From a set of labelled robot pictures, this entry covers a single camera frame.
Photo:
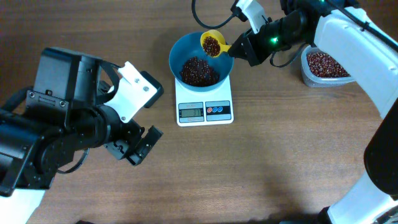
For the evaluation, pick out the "clear plastic bean container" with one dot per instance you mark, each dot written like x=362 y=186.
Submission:
x=313 y=81

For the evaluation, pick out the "red beans in scoop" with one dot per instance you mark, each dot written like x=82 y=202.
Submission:
x=211 y=46

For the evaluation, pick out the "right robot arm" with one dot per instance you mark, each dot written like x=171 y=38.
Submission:
x=344 y=31

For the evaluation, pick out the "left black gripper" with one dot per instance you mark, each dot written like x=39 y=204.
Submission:
x=138 y=132

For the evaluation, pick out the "blue plastic bowl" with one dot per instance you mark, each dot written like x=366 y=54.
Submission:
x=189 y=46

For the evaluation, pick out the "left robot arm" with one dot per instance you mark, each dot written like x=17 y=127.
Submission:
x=78 y=102

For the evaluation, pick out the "yellow measuring scoop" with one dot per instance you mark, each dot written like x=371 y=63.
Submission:
x=219 y=37

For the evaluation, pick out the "red beans in bowl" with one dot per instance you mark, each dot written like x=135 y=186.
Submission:
x=197 y=72

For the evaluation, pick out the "red beans in container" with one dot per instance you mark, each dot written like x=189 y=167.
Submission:
x=323 y=65

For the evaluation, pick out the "white digital kitchen scale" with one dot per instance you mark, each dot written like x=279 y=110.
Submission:
x=203 y=108

